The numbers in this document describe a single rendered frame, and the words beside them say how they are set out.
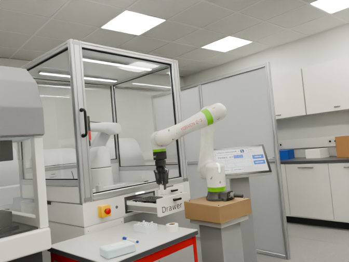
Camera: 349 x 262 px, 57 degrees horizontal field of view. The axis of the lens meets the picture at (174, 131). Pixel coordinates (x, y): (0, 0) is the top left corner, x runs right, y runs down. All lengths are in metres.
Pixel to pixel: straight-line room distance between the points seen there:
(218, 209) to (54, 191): 1.14
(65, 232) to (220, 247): 1.03
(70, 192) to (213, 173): 0.94
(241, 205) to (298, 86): 3.34
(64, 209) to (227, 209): 1.08
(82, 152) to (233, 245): 1.14
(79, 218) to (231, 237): 0.99
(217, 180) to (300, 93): 3.28
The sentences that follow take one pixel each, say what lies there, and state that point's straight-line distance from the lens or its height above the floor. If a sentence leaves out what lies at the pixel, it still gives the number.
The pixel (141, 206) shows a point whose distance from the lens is 2.23.
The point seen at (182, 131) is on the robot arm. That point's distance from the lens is 2.10.
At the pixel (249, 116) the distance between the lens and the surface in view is 3.72.
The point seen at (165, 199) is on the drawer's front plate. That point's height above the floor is 0.91.
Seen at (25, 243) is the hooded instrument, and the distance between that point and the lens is 1.74.
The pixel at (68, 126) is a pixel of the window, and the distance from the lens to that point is 2.26.
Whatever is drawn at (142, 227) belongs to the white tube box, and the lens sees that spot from 2.00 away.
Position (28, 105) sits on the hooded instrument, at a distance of 1.74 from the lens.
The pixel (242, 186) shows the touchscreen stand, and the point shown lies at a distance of 2.97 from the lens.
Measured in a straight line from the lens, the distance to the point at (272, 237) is 3.78.
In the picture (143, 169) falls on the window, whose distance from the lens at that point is 2.45.
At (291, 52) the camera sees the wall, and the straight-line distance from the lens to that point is 5.81.
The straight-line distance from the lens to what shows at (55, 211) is 2.46.
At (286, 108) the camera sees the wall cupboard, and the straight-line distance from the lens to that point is 5.34.
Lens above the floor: 1.24
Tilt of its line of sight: 3 degrees up
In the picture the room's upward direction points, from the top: 5 degrees counter-clockwise
